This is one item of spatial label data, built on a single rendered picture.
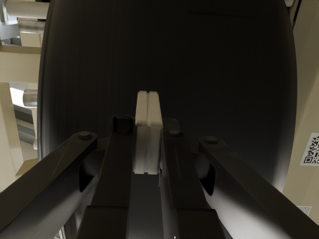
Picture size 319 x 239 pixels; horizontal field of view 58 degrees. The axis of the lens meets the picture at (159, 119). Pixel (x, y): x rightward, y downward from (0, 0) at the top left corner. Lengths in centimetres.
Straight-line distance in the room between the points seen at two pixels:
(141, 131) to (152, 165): 2
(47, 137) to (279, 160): 26
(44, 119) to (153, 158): 20
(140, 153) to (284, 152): 23
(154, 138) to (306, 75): 45
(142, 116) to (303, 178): 53
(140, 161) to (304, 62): 47
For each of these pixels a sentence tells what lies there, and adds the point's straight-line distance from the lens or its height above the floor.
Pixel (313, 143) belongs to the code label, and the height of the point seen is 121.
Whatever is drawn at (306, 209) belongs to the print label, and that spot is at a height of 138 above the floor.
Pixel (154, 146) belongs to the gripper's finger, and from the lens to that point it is 15.
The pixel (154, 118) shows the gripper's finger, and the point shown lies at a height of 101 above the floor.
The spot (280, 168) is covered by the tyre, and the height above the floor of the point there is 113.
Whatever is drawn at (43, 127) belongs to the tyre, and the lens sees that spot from 34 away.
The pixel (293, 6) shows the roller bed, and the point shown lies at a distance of 94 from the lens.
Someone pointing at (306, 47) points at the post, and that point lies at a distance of 59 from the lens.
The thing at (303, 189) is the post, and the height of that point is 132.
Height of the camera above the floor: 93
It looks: 28 degrees up
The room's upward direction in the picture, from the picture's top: 175 degrees counter-clockwise
